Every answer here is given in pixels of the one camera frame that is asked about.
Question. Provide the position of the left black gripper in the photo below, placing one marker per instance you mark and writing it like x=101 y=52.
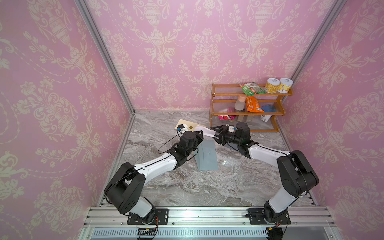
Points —
x=199 y=137

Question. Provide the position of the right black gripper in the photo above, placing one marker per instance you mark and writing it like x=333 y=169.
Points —
x=223 y=136

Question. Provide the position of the cream yellow envelope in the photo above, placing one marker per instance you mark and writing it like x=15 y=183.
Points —
x=191 y=125

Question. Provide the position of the teal green envelope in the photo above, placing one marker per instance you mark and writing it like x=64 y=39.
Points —
x=206 y=157

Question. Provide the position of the red bordered pink card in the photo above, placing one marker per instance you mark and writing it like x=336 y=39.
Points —
x=206 y=131

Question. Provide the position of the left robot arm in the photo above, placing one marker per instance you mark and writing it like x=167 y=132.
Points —
x=124 y=190

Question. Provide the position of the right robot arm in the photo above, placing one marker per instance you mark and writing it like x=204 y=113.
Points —
x=296 y=173

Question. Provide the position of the magenta pink item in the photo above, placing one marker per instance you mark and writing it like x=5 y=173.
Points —
x=228 y=115

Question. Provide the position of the pink beige bottle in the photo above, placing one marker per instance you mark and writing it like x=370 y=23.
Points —
x=240 y=103

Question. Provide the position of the orange snack bag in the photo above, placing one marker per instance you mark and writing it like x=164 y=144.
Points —
x=253 y=105

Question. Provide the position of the wooden three-tier shelf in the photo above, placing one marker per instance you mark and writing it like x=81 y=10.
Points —
x=227 y=94

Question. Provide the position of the green snack packet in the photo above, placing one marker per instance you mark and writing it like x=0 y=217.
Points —
x=251 y=89

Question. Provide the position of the yellow can left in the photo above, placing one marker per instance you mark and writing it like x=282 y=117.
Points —
x=272 y=85

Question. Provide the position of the yellow can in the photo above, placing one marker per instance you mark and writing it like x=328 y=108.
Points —
x=272 y=85
x=285 y=85

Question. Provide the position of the yellow can right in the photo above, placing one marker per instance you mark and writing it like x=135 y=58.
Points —
x=285 y=85

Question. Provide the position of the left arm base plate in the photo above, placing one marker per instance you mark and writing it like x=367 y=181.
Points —
x=155 y=217

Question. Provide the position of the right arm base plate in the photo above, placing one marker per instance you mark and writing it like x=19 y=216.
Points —
x=261 y=216

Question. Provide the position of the aluminium front rail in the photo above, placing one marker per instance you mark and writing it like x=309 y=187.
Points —
x=211 y=223

